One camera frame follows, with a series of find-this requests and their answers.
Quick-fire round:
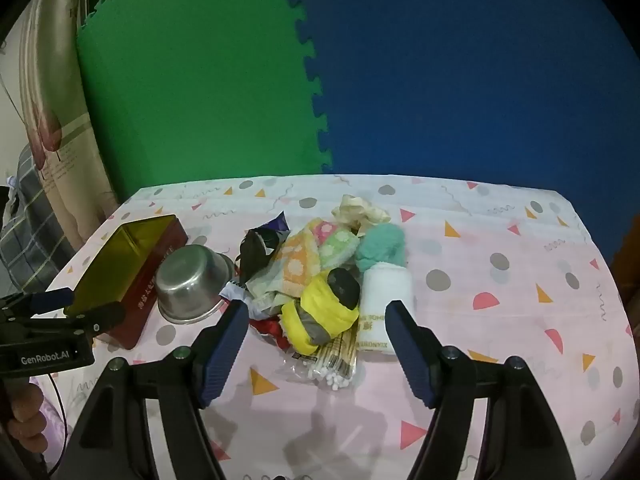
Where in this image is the red box with yellow inside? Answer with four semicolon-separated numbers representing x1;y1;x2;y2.
65;214;190;350

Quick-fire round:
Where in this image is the blue foam mat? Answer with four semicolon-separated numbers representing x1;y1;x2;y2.
275;0;640;261

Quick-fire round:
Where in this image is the white rolled towel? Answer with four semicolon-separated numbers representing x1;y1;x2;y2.
359;262;416;363

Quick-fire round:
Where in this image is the red and white crumpled bag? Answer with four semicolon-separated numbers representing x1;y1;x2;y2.
220;280;293;351

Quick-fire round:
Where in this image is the steel bowl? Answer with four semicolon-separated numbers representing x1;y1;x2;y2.
154;244;236;326

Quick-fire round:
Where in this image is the brown foam mat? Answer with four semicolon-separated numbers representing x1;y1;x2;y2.
610;230;640;311

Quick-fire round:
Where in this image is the colourful dotted towel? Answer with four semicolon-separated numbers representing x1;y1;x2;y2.
245;217;361;311

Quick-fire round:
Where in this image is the plaid cloth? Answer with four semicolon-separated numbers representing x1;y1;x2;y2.
0;142;73;296

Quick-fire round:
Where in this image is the green foam mat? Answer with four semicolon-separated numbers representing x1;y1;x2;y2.
76;0;335;201

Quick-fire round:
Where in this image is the cream cloth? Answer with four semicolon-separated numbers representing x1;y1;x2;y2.
332;194;392;236

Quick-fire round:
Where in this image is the cotton swab pack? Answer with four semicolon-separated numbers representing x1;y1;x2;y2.
290;330;363;393

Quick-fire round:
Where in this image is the black cloth ball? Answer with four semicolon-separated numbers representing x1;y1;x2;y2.
326;267;361;311

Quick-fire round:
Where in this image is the teal fluffy cloth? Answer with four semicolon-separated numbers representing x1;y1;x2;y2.
354;224;408;273

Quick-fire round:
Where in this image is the black cable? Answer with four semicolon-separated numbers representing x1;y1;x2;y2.
47;372;71;480

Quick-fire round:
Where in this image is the pink printed tablecloth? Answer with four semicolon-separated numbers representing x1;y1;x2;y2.
30;174;638;480

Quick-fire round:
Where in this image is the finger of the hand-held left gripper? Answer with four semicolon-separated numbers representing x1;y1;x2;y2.
0;287;75;317
0;302;127;346

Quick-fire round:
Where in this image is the yellow cloth bundle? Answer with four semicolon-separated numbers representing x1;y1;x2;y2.
280;269;361;356

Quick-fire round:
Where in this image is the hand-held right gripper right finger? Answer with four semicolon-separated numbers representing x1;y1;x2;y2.
385;300;576;480

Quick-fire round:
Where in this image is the dark foil packet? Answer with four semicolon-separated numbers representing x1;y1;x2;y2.
235;212;291;286

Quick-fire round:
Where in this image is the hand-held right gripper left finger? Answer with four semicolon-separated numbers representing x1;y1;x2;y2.
65;300;251;480

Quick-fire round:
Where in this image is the person's left hand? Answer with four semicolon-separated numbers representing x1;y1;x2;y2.
7;382;46;456

